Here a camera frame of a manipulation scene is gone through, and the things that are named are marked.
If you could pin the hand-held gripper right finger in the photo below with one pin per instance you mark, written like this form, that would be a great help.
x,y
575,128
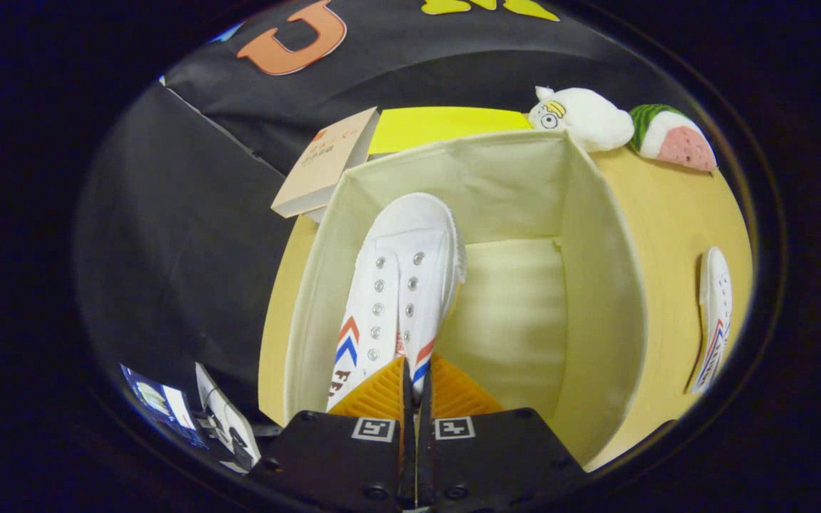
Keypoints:
x,y
496,463

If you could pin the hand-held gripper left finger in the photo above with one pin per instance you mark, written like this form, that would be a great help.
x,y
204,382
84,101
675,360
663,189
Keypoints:
x,y
339,463

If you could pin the cream fabric storage box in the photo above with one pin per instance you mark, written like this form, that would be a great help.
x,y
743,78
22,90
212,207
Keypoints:
x,y
517,320

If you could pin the white canvas shoe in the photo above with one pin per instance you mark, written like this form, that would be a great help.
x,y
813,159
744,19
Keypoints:
x,y
717,299
410,235

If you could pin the white device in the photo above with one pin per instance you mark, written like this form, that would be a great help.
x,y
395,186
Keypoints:
x,y
229,420

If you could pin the lit screen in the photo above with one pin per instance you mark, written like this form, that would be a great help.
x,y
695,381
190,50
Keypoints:
x,y
161,402

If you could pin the beige book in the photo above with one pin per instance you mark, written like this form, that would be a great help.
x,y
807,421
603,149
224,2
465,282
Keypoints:
x,y
325,164

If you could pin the yellow book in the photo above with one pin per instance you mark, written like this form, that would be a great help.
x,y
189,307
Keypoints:
x,y
446,125

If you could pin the white plush toy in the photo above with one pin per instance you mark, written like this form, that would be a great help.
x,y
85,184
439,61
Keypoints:
x,y
589,117

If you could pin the watermelon slice plush toy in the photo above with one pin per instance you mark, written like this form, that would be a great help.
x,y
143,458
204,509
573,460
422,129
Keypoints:
x,y
681,142

